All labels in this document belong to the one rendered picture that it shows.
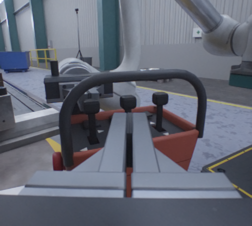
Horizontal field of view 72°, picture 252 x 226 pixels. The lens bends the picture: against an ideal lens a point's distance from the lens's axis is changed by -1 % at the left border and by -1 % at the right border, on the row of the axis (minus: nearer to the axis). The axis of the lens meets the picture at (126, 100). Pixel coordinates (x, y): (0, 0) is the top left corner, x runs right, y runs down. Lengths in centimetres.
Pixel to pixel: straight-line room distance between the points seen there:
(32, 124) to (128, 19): 108
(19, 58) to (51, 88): 950
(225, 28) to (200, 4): 17
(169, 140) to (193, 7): 74
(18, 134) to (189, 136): 128
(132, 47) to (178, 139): 38
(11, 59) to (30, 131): 856
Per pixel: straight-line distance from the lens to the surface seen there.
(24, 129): 143
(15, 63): 988
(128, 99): 26
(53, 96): 36
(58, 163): 28
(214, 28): 99
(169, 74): 22
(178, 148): 27
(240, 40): 97
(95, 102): 24
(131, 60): 57
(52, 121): 148
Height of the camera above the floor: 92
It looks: 15 degrees down
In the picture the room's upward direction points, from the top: straight up
